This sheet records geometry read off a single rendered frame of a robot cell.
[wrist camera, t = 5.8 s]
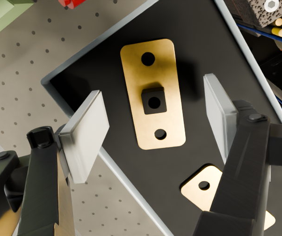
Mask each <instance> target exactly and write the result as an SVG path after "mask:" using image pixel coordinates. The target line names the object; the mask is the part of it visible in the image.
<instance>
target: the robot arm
mask: <svg viewBox="0 0 282 236"><path fill-rule="evenodd" d="M203 80H204V90H205V101H206V111H207V116H208V119H209V122H210V125H211V128H212V131H213V133H214V136H215V139H216V141H217V145H218V147H219V150H220V153H221V156H222V159H223V161H224V164H225V166H224V169H223V172H222V175H221V177H220V180H219V183H218V186H217V189H216V192H215V195H214V198H213V201H212V203H211V206H210V210H209V211H205V210H204V211H202V213H201V215H200V217H199V220H198V223H197V225H196V228H195V230H194V233H193V236H263V235H264V226H265V217H266V208H267V199H268V187H269V182H271V166H282V124H273V123H271V119H270V117H268V116H266V115H262V114H258V112H257V111H256V110H255V109H254V107H253V106H252V105H251V104H250V103H249V102H248V101H246V100H236V101H231V99H230V98H229V96H228V95H227V93H226V91H225V90H224V88H223V87H222V85H221V84H220V82H219V81H218V79H217V77H216V76H215V75H214V74H213V73H212V74H205V76H204V77H203ZM108 129H109V123H108V118H107V114H106V110H105V106H104V101H103V98H102V93H101V91H99V90H94V91H92V92H91V93H90V94H89V96H88V97H87V98H86V99H85V101H84V102H83V103H82V105H81V106H80V107H79V108H78V110H77V111H76V112H75V114H74V115H73V116H72V117H71V119H70V120H69V121H68V123H67V124H63V125H62V126H60V127H59V128H58V129H57V130H56V132H55V133H54V132H53V129H52V127H51V126H42V127H38V128H35V129H33V130H31V131H29V132H28V133H27V134H26V135H27V138H28V141H29V144H30V147H31V153H30V154H29V155H25V156H21V157H18V155H17V153H16V151H13V150H9V151H2V152H0V236H12V235H13V233H14V231H15V229H16V227H17V225H18V223H19V226H18V232H17V236H75V230H74V220H73V211H72V198H71V189H70V182H69V179H68V174H69V173H70V175H71V179H72V182H74V183H75V184H79V183H85V181H86V180H87V177H88V175H89V173H90V171H91V168H92V166H93V164H94V162H95V159H96V157H97V155H98V152H99V150H100V148H101V145H102V143H103V140H104V138H105V136H106V133H107V131H108Z"/></svg>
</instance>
